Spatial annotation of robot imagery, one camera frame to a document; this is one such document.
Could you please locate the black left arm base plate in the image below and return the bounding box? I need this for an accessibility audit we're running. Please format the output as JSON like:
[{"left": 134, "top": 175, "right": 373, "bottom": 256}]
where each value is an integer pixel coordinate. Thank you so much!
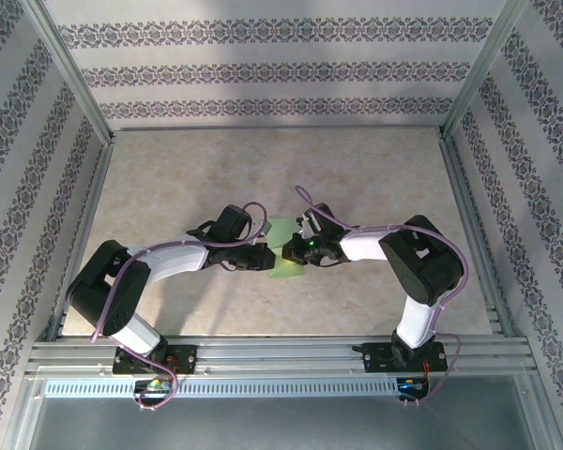
[{"left": 112, "top": 344, "right": 199, "bottom": 376}]

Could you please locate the wide aluminium mounting rail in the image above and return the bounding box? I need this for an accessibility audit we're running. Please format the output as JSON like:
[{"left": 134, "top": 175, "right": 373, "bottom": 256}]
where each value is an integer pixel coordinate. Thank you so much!
[{"left": 25, "top": 335, "right": 531, "bottom": 377}]

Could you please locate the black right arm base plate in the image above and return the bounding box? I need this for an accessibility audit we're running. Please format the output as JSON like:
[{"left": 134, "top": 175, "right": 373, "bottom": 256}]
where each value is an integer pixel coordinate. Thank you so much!
[{"left": 363, "top": 341, "right": 448, "bottom": 374}]

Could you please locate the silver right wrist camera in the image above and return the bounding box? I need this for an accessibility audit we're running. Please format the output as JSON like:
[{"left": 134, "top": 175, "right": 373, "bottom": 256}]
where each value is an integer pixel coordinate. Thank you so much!
[{"left": 299, "top": 211, "right": 318, "bottom": 238}]

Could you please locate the grey sheet metal panel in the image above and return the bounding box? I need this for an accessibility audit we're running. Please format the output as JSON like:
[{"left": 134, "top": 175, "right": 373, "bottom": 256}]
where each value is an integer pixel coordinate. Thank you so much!
[{"left": 2, "top": 374, "right": 562, "bottom": 450}]

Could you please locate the aluminium table edge rail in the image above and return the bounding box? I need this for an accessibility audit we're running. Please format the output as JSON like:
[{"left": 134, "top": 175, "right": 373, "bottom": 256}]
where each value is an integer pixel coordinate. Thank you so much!
[
  {"left": 46, "top": 135, "right": 117, "bottom": 342},
  {"left": 436, "top": 130, "right": 516, "bottom": 338}
]

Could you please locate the light green paper sheet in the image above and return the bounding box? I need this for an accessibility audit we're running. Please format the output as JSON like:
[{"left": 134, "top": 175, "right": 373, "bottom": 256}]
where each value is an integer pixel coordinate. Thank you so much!
[{"left": 265, "top": 217, "right": 307, "bottom": 281}]

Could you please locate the aluminium frame post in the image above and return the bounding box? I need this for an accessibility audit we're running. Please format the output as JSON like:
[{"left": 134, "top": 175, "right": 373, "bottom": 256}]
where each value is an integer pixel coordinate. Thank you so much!
[
  {"left": 21, "top": 0, "right": 113, "bottom": 144},
  {"left": 442, "top": 0, "right": 530, "bottom": 138}
]

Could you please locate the slotted grey cable duct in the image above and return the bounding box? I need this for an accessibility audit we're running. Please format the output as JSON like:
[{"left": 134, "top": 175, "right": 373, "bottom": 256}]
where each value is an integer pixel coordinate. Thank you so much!
[{"left": 43, "top": 378, "right": 401, "bottom": 398}]

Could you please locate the thin aluminium edge rail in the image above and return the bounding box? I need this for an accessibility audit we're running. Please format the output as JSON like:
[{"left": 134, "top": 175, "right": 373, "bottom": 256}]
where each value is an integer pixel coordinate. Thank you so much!
[{"left": 111, "top": 124, "right": 445, "bottom": 133}]

